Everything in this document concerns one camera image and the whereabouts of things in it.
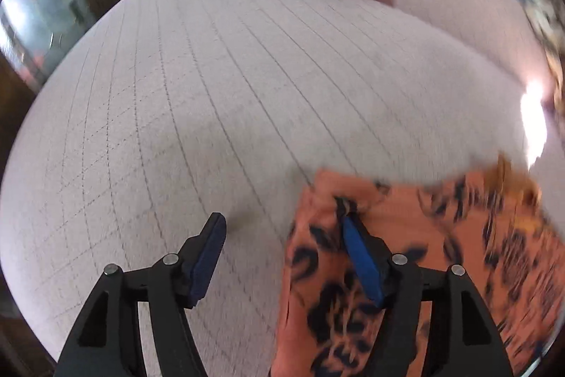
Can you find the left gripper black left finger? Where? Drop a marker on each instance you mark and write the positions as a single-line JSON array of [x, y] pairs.
[[105, 339]]

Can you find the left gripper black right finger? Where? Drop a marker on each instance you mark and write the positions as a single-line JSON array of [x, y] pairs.
[[408, 304]]

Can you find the orange black floral garment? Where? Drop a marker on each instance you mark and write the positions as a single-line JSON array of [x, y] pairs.
[[512, 248]]

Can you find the brown floral fleece blanket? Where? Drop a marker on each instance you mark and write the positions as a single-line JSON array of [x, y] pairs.
[[547, 20]]

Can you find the brown wooden glass door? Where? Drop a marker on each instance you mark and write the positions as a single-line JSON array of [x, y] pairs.
[[39, 19]]

